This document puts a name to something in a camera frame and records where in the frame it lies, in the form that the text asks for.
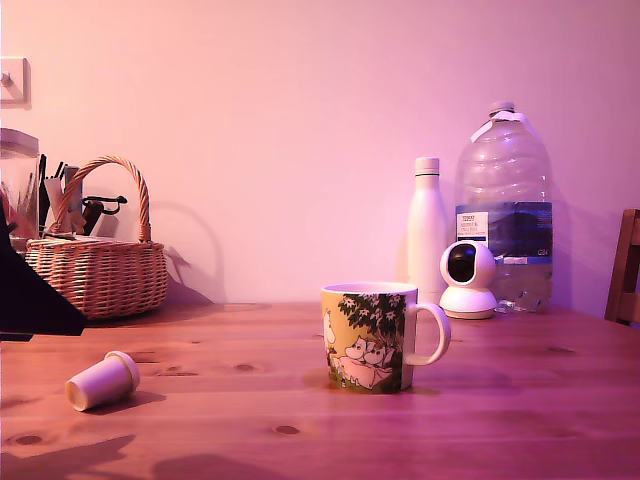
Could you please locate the black handled tool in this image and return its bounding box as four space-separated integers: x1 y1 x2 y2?
81 195 128 236

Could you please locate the white wall hook plate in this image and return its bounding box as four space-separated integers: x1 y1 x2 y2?
0 57 32 109

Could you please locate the cartoon print coffee mug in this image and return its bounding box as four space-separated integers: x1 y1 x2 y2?
320 282 452 395

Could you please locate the black pen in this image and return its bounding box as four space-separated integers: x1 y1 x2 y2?
38 154 48 236

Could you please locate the wicker basket with handle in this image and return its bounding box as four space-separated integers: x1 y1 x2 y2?
24 154 169 321

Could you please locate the wooden chair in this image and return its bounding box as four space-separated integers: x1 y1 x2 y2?
604 208 640 328

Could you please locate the small white round camera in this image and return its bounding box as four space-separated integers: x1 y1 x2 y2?
439 241 499 320

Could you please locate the glass jar with lid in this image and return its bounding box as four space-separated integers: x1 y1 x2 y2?
0 128 41 251

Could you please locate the large clear water bottle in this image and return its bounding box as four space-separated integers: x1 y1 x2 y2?
454 101 555 314

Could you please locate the white insulated bottle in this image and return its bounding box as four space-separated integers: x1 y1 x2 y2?
406 157 449 305

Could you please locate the cream coffee capsule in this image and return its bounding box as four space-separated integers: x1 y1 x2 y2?
65 350 141 412

